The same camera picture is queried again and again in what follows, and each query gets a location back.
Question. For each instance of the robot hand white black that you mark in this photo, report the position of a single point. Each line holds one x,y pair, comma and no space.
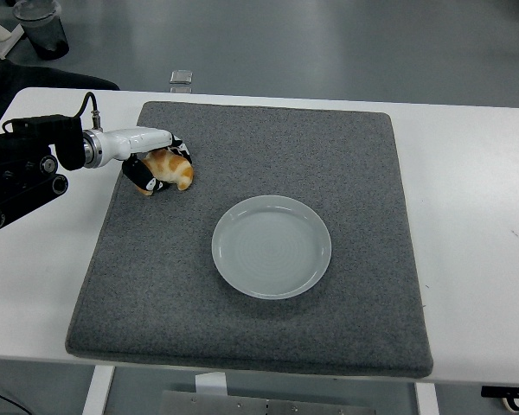
130,140

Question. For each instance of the croissant bread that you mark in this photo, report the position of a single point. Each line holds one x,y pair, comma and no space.
177,167

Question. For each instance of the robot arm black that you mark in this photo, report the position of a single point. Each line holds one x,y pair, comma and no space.
21,173

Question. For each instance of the grey round plate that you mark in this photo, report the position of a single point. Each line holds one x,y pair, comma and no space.
271,248

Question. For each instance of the grey metal plate with screws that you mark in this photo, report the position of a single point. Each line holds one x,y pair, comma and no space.
264,405

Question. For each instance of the person's leg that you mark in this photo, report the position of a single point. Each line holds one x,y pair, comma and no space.
26,78

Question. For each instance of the grey felt mat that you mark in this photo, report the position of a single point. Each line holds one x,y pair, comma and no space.
259,142

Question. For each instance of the clear plastic cup dark drink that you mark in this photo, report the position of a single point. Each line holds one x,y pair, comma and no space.
47,34

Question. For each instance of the white flat board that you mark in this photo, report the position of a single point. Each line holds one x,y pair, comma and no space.
6,47

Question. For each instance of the white table leg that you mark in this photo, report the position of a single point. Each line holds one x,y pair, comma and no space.
97,391
426,400

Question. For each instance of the black bar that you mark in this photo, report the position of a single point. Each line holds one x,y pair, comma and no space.
508,391

